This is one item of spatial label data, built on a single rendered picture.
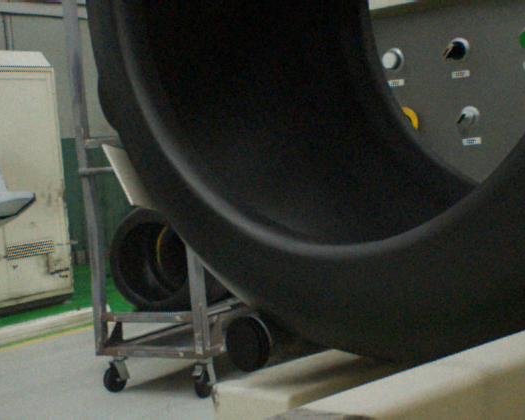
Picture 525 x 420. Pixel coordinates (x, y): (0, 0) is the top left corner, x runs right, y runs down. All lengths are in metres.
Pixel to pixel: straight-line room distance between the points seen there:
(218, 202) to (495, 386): 0.56
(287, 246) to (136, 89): 0.19
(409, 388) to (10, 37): 11.46
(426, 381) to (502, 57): 1.36
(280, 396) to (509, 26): 0.87
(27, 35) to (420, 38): 10.29
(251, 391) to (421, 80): 0.89
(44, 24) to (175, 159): 11.21
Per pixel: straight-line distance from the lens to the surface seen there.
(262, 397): 0.84
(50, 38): 12.04
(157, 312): 4.84
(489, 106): 1.59
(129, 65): 0.85
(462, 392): 0.23
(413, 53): 1.66
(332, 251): 0.71
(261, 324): 0.84
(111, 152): 0.89
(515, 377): 0.25
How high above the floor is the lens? 1.05
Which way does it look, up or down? 3 degrees down
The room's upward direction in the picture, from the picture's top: 5 degrees counter-clockwise
